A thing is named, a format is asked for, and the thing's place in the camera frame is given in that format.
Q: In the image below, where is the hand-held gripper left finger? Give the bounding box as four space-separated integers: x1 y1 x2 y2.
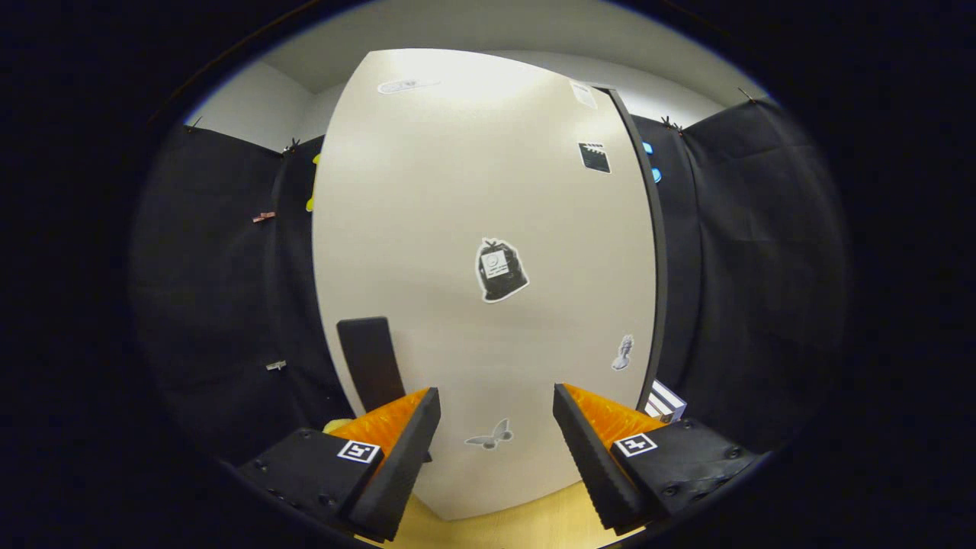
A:
236 387 442 542

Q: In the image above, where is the black backdrop cloth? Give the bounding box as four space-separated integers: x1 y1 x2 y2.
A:
130 95 851 466

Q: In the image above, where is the white striped box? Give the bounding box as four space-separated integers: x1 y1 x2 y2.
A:
650 379 689 422

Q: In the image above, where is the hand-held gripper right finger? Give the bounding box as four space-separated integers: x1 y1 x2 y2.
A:
552 383 766 535

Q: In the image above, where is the black door handle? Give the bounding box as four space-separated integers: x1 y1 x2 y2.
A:
336 316 407 416

